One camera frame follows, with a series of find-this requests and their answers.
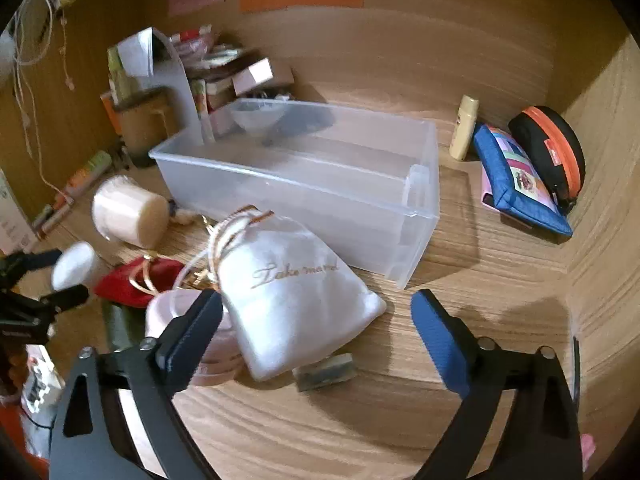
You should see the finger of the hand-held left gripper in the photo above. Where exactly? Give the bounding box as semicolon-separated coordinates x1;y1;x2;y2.
0;247;63;286
0;284;91;346

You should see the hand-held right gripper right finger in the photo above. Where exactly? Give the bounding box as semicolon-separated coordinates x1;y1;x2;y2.
410;288;585;480

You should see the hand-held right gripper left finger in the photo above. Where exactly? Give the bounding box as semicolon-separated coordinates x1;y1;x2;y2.
48;287;224;480

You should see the white cylinder bottle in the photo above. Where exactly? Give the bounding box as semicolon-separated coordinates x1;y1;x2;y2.
51;241;103;292

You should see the dark green pouch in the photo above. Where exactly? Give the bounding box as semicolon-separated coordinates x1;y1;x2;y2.
100;300;148;353

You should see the white satin drawstring pouch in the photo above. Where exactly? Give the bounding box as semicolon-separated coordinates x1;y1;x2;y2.
207;205;387;382

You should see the cream cotton pad roll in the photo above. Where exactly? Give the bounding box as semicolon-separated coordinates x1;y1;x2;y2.
91;175;171;250

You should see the clear plastic storage box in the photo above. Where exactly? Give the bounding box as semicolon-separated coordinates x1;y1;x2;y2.
148;99;441;291

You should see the wooden desktop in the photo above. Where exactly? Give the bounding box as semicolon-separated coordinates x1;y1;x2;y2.
30;60;591;480

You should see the white cardboard box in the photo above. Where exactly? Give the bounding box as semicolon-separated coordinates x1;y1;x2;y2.
0;170;40;256

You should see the red fabric pouch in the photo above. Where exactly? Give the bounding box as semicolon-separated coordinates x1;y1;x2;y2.
94;256;186;308

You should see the blue patchwork zip pouch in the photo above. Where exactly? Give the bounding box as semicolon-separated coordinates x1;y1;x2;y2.
472;123;573;237

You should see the brown cylinder container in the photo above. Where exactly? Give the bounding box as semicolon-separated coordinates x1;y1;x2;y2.
112;87;173;168

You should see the pale yellow lotion tube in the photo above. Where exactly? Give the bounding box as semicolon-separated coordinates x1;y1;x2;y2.
448;94;481;162

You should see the black orange zip pouch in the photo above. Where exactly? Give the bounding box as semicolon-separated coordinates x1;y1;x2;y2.
507;106;586;211

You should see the clear plastic bowl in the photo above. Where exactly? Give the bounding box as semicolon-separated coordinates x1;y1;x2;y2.
229;99;288;136

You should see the small white box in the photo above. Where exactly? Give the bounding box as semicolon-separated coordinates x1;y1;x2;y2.
231;57;275;96

